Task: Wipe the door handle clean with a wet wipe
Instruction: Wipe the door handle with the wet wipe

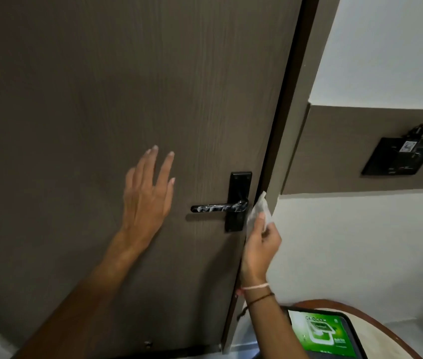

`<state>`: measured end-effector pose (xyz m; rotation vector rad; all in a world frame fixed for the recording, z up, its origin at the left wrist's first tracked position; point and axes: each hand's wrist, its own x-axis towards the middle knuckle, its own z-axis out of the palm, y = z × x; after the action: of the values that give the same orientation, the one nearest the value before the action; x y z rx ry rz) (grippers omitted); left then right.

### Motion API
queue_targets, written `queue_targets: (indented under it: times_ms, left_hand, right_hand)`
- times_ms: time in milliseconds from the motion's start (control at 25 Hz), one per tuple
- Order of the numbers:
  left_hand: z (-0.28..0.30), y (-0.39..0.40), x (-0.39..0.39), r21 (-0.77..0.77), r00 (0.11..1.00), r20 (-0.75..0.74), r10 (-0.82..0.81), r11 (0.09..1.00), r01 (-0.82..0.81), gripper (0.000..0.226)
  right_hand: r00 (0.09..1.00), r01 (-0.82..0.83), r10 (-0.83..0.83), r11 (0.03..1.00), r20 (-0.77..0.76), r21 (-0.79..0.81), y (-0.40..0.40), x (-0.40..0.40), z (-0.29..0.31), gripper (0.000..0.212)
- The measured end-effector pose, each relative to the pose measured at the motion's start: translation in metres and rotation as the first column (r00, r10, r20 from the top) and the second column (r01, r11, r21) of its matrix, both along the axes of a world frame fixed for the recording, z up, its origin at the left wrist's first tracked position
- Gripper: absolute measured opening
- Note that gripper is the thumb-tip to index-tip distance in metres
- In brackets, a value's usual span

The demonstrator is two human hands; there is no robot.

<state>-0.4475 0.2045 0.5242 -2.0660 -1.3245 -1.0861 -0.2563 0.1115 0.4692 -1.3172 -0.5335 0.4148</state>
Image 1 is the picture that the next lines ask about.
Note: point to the person's left hand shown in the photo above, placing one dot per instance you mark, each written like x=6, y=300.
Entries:
x=146, y=209

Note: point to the person's right hand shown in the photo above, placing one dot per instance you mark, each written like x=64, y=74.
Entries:
x=258, y=254

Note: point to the person's left thumb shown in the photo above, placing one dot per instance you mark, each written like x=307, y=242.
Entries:
x=171, y=192

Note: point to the person's left little finger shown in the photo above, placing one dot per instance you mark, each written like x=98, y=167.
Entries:
x=130, y=179

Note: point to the person's right thumb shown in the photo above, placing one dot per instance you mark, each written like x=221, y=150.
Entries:
x=260, y=225

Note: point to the white wipe cloth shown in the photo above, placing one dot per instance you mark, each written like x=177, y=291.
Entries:
x=258, y=207

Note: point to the person's right forearm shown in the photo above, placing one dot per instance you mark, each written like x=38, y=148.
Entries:
x=271, y=325

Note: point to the person's left forearm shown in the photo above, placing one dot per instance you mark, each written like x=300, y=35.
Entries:
x=84, y=299

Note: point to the brown wooden door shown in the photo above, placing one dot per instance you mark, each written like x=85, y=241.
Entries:
x=65, y=89

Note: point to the black tablet with green screen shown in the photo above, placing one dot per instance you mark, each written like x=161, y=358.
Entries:
x=323, y=332

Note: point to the round table with wooden rim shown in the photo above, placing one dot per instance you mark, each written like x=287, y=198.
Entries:
x=379, y=332

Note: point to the brown wooden wall panel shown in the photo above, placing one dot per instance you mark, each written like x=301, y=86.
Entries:
x=338, y=153

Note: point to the black key card switch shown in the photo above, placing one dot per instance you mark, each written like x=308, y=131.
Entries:
x=379, y=160

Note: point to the brown door frame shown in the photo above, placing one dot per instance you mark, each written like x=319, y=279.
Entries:
x=308, y=52

